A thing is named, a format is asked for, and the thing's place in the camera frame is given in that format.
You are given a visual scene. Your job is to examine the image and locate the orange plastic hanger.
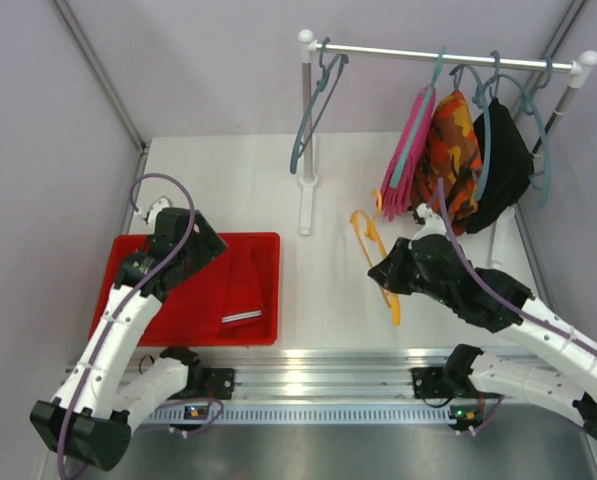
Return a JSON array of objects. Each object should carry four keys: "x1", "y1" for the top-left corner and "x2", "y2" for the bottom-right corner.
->
[{"x1": 349, "y1": 189, "x2": 402, "y2": 327}]

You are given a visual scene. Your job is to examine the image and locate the orange camouflage trousers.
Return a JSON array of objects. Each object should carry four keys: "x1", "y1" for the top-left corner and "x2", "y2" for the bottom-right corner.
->
[{"x1": 410, "y1": 89, "x2": 483, "y2": 236}]

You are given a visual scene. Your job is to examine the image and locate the teal hanger of newspaper trousers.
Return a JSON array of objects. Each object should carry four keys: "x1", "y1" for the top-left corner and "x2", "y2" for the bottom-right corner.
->
[{"x1": 289, "y1": 37, "x2": 349, "y2": 182}]

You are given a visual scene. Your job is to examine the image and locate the red trousers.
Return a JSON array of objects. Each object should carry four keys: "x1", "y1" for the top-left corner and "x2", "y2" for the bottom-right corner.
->
[{"x1": 140, "y1": 242, "x2": 264, "y2": 346}]

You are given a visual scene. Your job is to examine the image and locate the black trousers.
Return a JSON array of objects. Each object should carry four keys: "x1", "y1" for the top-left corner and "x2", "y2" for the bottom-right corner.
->
[{"x1": 466, "y1": 98, "x2": 534, "y2": 234}]

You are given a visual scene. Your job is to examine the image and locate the empty teal hanger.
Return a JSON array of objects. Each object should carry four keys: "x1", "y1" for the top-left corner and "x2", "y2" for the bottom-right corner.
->
[{"x1": 497, "y1": 73, "x2": 552, "y2": 209}]

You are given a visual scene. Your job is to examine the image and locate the teal hanger of pink trousers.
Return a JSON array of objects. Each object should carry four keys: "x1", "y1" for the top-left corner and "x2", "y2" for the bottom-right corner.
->
[{"x1": 389, "y1": 47, "x2": 447, "y2": 188}]

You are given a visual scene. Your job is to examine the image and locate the white metal clothes rack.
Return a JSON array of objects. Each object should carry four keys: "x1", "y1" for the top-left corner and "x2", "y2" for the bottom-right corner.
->
[{"x1": 297, "y1": 29, "x2": 597, "y2": 271}]

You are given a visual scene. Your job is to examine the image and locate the perforated cable duct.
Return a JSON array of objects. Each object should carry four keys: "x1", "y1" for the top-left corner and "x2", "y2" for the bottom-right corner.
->
[{"x1": 144, "y1": 403, "x2": 481, "y2": 426}]

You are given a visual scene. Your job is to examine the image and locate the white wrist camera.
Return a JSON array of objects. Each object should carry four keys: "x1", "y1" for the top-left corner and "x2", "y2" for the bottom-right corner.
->
[
  {"x1": 412, "y1": 203, "x2": 449, "y2": 243},
  {"x1": 133, "y1": 196, "x2": 173, "y2": 229}
]

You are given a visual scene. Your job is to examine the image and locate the red plastic tray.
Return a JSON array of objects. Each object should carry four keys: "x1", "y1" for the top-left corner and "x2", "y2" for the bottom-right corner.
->
[{"x1": 88, "y1": 231, "x2": 282, "y2": 348}]

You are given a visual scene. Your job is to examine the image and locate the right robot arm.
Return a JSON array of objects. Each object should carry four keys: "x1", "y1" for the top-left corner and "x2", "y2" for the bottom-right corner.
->
[{"x1": 368, "y1": 234, "x2": 597, "y2": 441}]

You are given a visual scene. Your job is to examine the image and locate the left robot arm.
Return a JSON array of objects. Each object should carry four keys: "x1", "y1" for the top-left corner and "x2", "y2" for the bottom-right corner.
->
[{"x1": 29, "y1": 207, "x2": 227, "y2": 471}]

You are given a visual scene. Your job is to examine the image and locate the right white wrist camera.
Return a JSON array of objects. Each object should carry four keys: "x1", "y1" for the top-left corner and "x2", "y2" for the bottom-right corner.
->
[{"x1": 412, "y1": 203, "x2": 449, "y2": 243}]

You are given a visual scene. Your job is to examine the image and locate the pink trousers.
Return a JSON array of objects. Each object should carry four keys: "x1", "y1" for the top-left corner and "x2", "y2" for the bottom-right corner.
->
[{"x1": 380, "y1": 87, "x2": 436, "y2": 221}]

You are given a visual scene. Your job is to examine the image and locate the teal hanger of camouflage trousers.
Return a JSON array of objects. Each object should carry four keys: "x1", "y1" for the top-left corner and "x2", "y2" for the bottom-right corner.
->
[{"x1": 450, "y1": 65, "x2": 492, "y2": 202}]

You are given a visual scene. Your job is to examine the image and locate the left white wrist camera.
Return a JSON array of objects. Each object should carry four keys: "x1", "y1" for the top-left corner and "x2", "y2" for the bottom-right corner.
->
[{"x1": 133, "y1": 196, "x2": 173, "y2": 229}]

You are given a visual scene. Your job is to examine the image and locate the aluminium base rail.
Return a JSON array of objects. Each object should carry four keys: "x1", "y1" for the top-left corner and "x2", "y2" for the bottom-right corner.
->
[{"x1": 57, "y1": 347, "x2": 559, "y2": 401}]

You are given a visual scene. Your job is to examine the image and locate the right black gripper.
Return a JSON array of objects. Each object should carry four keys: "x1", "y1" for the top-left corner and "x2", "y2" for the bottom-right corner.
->
[{"x1": 368, "y1": 236, "x2": 455, "y2": 308}]

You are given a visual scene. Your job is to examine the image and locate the teal hanger of black trousers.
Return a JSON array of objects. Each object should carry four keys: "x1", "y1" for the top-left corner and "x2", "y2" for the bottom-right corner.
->
[{"x1": 483, "y1": 50, "x2": 502, "y2": 100}]

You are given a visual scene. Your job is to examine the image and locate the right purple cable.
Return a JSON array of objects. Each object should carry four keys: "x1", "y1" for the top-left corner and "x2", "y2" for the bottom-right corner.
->
[{"x1": 436, "y1": 177, "x2": 597, "y2": 359}]

